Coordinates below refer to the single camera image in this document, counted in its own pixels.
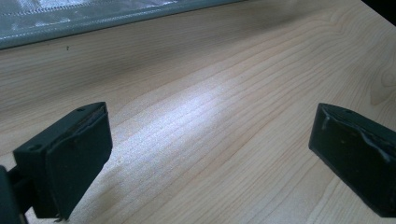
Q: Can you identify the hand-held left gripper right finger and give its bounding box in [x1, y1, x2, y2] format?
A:
[308, 103, 396, 218]

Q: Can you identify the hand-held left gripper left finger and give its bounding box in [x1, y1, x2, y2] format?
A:
[12, 101, 114, 221]

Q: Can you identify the two-tier metal shoe rack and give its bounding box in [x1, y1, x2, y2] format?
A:
[0, 0, 248, 50]

